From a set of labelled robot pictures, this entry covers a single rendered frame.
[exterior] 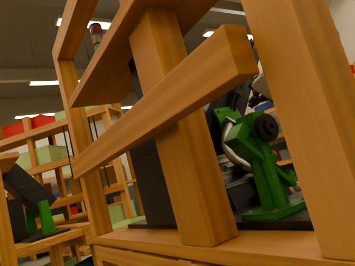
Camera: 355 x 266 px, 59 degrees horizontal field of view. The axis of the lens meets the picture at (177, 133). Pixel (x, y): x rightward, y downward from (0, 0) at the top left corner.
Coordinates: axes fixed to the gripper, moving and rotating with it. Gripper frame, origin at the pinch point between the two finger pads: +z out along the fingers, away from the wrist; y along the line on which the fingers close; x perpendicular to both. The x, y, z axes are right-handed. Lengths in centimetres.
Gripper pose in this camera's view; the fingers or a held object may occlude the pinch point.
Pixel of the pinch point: (253, 101)
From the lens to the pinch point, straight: 105.2
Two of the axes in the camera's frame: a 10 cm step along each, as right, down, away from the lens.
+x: -3.3, 7.1, -6.3
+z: -4.0, 5.0, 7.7
